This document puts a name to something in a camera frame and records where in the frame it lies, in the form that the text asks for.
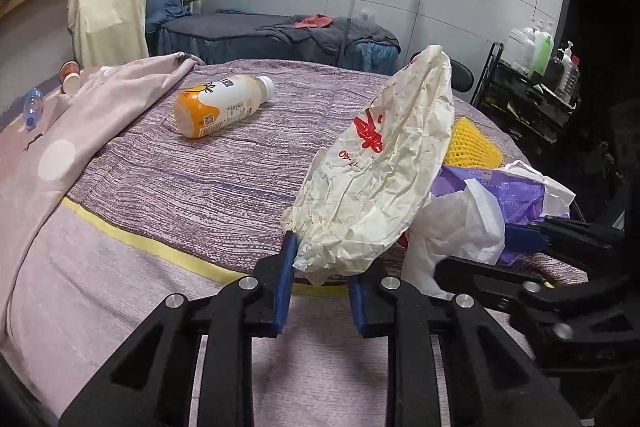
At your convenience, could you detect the purple plastic bag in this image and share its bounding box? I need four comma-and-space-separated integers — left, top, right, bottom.
440, 164, 546, 265

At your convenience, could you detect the white face mask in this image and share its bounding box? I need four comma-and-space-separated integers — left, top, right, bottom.
402, 179, 506, 298

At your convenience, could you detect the black metal cart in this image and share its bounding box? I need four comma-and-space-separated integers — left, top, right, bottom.
472, 42, 583, 148

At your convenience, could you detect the dark pump bottle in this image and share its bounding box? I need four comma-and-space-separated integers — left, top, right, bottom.
544, 42, 576, 94

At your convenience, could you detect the grey covered massage bed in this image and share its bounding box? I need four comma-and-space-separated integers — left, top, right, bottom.
157, 9, 401, 75

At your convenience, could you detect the red cloth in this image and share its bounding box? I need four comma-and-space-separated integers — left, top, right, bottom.
292, 13, 333, 29

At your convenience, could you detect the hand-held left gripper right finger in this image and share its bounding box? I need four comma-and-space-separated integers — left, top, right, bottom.
347, 274, 583, 427

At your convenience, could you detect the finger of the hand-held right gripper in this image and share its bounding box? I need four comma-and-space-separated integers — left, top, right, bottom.
502, 216, 626, 273
434, 255, 575, 344

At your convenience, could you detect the cream paper bag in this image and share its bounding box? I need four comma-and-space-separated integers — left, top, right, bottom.
281, 45, 455, 286

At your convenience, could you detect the clear blue water bottle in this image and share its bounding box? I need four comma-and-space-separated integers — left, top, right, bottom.
22, 89, 46, 130

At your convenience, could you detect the pink dotted blanket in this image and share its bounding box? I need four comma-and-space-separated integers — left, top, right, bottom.
0, 52, 203, 313

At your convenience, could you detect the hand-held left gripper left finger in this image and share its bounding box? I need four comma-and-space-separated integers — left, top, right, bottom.
59, 231, 301, 427

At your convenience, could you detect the yellow foam fruit net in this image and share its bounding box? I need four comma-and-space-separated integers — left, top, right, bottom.
448, 117, 504, 170

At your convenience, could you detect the clear bottle with red cap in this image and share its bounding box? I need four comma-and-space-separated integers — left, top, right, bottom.
557, 55, 582, 105

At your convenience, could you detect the green bottle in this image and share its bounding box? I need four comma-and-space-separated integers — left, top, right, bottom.
531, 21, 555, 75

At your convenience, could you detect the black round stool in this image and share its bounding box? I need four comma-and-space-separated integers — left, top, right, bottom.
410, 52, 474, 96

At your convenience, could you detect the blue cloth pile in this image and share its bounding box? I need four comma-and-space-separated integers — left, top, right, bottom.
144, 0, 193, 58

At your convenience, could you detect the clear white bottle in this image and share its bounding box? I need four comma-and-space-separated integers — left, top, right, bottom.
510, 27, 538, 75

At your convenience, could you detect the orange and white drink bottle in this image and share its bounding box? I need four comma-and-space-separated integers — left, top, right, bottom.
173, 75, 275, 138

